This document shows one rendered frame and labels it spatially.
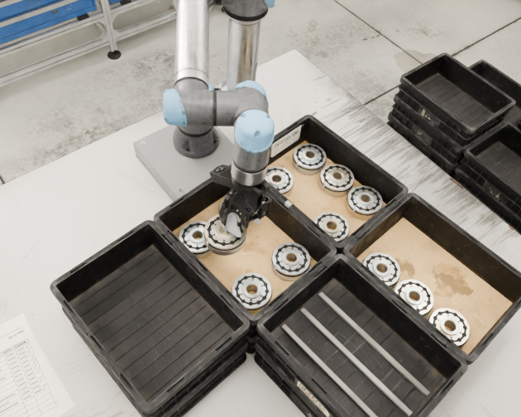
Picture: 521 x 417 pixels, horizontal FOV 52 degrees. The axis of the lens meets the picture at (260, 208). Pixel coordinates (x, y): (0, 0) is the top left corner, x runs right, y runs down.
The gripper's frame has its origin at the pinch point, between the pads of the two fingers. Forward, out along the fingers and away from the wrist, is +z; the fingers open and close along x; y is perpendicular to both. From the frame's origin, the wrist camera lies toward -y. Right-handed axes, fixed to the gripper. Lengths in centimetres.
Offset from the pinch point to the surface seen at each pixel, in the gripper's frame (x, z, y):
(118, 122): 50, 97, -140
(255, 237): 10.6, 15.9, -1.1
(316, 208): 30.7, 14.1, 3.1
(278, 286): 4.8, 16.4, 14.1
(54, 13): 49, 59, -191
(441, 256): 45, 13, 37
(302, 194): 31.4, 14.1, -3.5
